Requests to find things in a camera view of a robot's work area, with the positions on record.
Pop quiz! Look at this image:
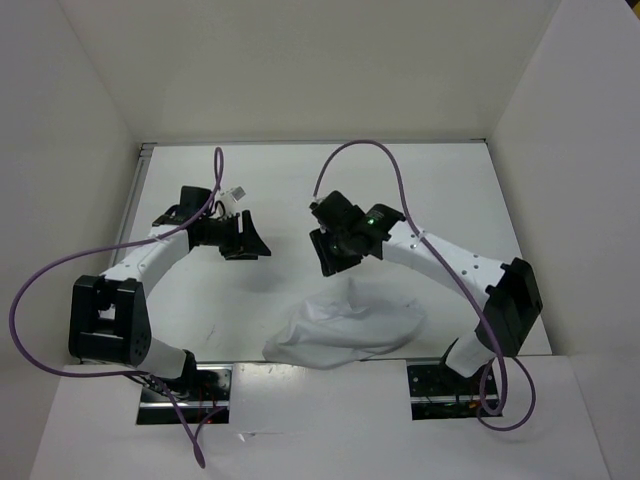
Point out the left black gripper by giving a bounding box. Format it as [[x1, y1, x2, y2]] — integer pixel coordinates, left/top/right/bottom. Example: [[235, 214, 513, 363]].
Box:
[[199, 209, 271, 260]]

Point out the white skirt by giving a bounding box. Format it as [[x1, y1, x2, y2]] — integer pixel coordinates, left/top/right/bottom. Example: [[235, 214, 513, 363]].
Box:
[[262, 277, 427, 370]]

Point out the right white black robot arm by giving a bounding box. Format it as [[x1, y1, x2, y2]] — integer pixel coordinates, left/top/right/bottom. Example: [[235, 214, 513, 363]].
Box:
[[310, 191, 543, 393]]

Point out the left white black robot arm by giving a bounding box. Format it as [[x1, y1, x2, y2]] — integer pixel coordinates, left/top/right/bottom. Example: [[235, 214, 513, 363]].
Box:
[[68, 186, 271, 400]]

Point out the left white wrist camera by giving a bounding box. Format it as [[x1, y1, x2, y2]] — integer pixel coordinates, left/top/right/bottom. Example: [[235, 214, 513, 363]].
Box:
[[218, 186, 246, 208]]

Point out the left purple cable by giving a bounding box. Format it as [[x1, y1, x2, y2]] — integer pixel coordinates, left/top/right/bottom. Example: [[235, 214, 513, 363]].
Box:
[[9, 146, 225, 469]]

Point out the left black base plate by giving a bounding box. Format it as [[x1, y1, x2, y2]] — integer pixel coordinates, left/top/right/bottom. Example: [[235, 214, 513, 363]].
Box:
[[136, 363, 233, 426]]

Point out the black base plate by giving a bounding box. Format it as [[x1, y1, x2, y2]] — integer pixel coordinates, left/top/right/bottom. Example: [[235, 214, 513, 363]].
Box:
[[406, 361, 482, 421], [136, 363, 233, 426]]

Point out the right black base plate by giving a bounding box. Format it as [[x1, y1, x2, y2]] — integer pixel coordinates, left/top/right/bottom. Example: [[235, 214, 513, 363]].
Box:
[[406, 361, 482, 421]]

